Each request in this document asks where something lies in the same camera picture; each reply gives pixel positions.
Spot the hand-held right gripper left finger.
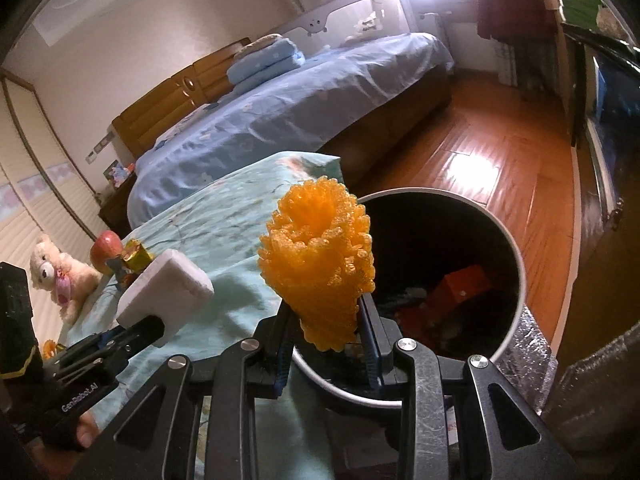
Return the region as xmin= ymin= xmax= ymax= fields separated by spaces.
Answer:
xmin=75 ymin=300 xmax=296 ymax=480

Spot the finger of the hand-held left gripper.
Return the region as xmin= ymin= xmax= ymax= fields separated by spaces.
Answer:
xmin=116 ymin=316 xmax=166 ymax=362
xmin=95 ymin=329 xmax=124 ymax=354

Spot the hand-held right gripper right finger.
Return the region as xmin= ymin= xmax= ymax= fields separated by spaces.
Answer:
xmin=357 ymin=294 xmax=586 ymax=480

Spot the white foam block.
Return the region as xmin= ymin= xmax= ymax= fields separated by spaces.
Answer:
xmin=116 ymin=248 xmax=215 ymax=348

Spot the orange foam net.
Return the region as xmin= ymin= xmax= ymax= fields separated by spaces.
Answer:
xmin=257 ymin=176 xmax=376 ymax=352

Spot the white trash bin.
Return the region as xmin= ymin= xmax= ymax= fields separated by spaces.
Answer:
xmin=292 ymin=187 xmax=527 ymax=403

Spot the person's left hand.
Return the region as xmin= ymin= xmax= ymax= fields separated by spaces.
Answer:
xmin=74 ymin=407 xmax=101 ymax=449

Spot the grey foil wrapper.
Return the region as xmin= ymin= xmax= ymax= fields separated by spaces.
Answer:
xmin=102 ymin=255 xmax=131 ymax=288

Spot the gold foil wrapper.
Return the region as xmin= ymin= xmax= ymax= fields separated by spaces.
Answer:
xmin=120 ymin=239 xmax=155 ymax=273

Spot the cream teddy bear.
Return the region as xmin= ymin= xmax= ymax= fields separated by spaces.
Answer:
xmin=29 ymin=234 xmax=101 ymax=325

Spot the red apple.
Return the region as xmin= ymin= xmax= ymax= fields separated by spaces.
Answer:
xmin=90 ymin=230 xmax=123 ymax=267

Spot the red carton box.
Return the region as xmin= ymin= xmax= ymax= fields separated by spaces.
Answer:
xmin=435 ymin=265 xmax=493 ymax=306

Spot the dark wooden nightstand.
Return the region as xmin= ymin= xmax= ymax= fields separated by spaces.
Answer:
xmin=97 ymin=170 xmax=138 ymax=238

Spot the light green floral blanket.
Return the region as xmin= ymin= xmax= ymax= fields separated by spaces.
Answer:
xmin=65 ymin=151 xmax=346 ymax=480

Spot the silver foil sheet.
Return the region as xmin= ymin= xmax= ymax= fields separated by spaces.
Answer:
xmin=500 ymin=305 xmax=558 ymax=411

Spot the cream sliding door wardrobe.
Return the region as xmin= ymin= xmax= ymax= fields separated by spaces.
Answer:
xmin=0 ymin=72 xmax=101 ymax=301

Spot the wooden headboard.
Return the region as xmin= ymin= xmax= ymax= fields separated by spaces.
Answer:
xmin=111 ymin=37 xmax=252 ymax=161

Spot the bed with blue sheet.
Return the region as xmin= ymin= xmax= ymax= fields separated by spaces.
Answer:
xmin=127 ymin=32 xmax=456 ymax=231

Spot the folded blue quilt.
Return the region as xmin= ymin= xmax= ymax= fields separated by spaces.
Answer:
xmin=227 ymin=39 xmax=306 ymax=86

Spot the pale patterned pillow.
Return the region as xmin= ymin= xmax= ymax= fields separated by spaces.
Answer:
xmin=239 ymin=33 xmax=283 ymax=53

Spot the white radiator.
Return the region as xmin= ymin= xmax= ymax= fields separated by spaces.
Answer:
xmin=495 ymin=42 xmax=518 ymax=86

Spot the dark glass screen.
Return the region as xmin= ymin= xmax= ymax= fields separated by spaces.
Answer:
xmin=562 ymin=25 xmax=640 ymax=221

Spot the hanging dark red garment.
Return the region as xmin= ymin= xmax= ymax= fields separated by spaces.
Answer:
xmin=475 ymin=0 xmax=541 ymax=41

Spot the grey bed guard rail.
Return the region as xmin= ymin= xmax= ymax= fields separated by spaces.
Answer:
xmin=272 ymin=0 xmax=416 ymax=56

